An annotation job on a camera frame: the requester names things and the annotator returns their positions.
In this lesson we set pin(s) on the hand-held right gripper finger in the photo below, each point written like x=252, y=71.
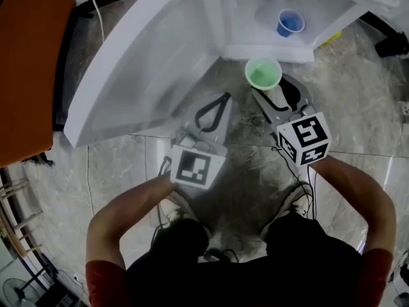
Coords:
x=305, y=98
x=271, y=114

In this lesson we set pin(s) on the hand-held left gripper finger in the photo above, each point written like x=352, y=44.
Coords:
x=223, y=130
x=188, y=120

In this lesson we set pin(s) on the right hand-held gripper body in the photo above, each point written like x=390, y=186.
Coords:
x=310, y=133

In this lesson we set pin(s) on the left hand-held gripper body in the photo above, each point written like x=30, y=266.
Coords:
x=191, y=168

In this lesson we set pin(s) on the green plastic cup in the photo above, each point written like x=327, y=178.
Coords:
x=262, y=75

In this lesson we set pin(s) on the blue plastic cup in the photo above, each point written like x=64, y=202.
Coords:
x=290, y=22

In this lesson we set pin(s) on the person's left forearm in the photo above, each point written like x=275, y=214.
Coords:
x=121, y=216

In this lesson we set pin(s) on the person's right forearm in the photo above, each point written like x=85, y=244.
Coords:
x=358, y=197

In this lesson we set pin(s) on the person's left white shoe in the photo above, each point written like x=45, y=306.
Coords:
x=179, y=209

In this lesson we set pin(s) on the person's white shoe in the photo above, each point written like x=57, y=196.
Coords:
x=179, y=209
x=290, y=203

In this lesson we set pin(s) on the yellow green plastic item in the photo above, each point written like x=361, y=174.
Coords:
x=331, y=38

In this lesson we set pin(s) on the person's right white shoe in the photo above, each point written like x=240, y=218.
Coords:
x=290, y=203

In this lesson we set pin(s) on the black device on floor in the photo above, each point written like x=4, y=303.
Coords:
x=217, y=255

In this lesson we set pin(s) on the white bottle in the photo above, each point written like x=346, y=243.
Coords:
x=404, y=109

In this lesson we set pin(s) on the black bottle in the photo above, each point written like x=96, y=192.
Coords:
x=391, y=45

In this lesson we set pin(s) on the person's black trousers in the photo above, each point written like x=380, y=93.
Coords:
x=243, y=280

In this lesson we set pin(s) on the orange sofa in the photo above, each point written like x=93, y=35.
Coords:
x=32, y=75

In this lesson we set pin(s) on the wooden rack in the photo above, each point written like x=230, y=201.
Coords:
x=19, y=222

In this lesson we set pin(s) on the black floor fan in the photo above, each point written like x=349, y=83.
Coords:
x=17, y=293

